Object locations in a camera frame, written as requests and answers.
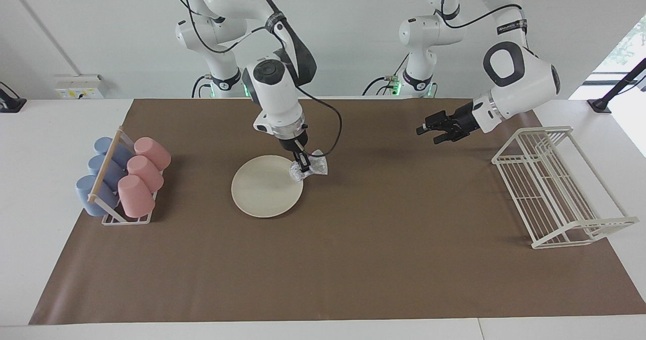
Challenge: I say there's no black right base cable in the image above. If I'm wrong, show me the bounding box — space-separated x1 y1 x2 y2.
191 75 213 98

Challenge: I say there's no brown table mat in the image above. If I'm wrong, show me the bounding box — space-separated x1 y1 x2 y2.
29 98 646 325

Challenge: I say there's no pink plastic cup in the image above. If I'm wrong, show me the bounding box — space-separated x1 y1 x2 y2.
127 155 165 193
118 175 156 218
134 137 172 172

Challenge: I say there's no white wire dish rack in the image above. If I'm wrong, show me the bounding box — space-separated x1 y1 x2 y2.
492 126 639 250

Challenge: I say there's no black base cable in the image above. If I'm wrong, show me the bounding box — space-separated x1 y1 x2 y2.
362 52 410 97
191 75 213 98

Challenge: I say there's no white cup rack wooden bar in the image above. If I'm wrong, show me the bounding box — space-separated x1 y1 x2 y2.
87 127 158 225

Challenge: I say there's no black table clamp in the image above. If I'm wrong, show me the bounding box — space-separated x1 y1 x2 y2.
0 82 27 114

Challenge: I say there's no black left base cable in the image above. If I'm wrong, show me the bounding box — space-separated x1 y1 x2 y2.
362 52 410 97

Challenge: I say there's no clear plastic wrap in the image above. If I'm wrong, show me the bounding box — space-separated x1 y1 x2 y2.
289 149 329 183

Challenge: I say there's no blue plastic cup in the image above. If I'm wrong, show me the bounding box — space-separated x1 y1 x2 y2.
88 154 128 190
76 175 120 216
94 137 134 168

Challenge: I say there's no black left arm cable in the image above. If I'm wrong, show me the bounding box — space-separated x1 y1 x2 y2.
433 0 528 29

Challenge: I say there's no cream round plate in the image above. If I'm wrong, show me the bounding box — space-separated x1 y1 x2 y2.
231 155 304 218

